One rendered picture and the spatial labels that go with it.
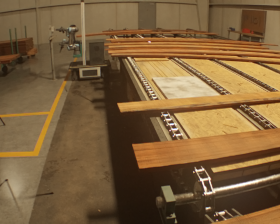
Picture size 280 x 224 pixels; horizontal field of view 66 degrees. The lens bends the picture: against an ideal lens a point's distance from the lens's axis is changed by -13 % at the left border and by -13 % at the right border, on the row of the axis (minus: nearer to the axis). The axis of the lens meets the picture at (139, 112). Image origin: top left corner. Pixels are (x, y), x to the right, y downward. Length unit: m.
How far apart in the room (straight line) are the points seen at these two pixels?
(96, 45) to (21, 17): 9.71
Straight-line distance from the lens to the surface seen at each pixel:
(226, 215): 0.91
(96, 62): 5.43
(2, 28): 15.01
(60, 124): 3.49
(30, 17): 14.46
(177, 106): 1.64
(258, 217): 0.81
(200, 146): 1.19
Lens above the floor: 1.48
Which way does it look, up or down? 23 degrees down
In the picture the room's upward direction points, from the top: straight up
